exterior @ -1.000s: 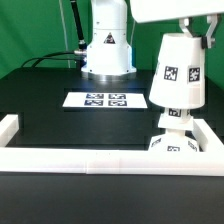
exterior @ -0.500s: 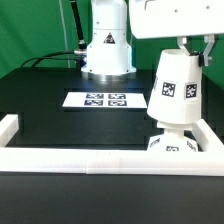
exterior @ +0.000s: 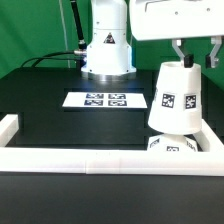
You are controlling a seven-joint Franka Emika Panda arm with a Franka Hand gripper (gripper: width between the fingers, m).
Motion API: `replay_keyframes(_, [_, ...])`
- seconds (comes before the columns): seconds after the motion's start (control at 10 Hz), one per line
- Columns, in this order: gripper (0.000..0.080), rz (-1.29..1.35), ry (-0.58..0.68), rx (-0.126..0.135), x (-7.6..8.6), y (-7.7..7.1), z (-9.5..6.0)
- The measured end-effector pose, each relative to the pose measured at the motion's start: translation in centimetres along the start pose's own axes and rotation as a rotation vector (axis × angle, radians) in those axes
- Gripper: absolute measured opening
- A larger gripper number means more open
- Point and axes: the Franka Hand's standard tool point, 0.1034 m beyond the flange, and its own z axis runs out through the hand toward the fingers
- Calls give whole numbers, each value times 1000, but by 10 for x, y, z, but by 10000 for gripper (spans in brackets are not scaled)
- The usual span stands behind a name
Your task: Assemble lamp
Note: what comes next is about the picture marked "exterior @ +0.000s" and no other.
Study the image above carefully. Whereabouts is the white marker sheet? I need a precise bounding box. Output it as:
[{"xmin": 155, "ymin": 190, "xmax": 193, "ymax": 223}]
[{"xmin": 63, "ymin": 92, "xmax": 147, "ymax": 109}]

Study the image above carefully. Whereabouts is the black hose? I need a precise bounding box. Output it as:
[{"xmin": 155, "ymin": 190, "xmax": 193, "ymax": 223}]
[{"xmin": 69, "ymin": 0, "xmax": 88, "ymax": 51}]

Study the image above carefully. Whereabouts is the white lamp shade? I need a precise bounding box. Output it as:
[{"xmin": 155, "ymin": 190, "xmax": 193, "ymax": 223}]
[{"xmin": 148, "ymin": 62, "xmax": 202, "ymax": 135}]

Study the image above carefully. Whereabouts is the white U-shaped frame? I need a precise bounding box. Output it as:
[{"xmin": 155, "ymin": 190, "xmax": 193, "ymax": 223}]
[{"xmin": 0, "ymin": 114, "xmax": 224, "ymax": 176}]

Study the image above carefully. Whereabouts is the black cable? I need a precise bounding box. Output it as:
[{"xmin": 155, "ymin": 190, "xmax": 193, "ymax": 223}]
[{"xmin": 20, "ymin": 50, "xmax": 88, "ymax": 69}]

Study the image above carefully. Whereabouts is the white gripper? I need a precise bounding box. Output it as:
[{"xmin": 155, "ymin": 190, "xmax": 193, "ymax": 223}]
[{"xmin": 129, "ymin": 0, "xmax": 224, "ymax": 68}]

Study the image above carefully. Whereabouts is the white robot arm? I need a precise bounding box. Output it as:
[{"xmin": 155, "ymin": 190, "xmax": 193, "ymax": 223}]
[{"xmin": 81, "ymin": 0, "xmax": 224, "ymax": 81}]

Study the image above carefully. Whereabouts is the white lamp base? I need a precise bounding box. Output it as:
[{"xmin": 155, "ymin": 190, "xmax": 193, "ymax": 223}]
[{"xmin": 147, "ymin": 134, "xmax": 198, "ymax": 152}]

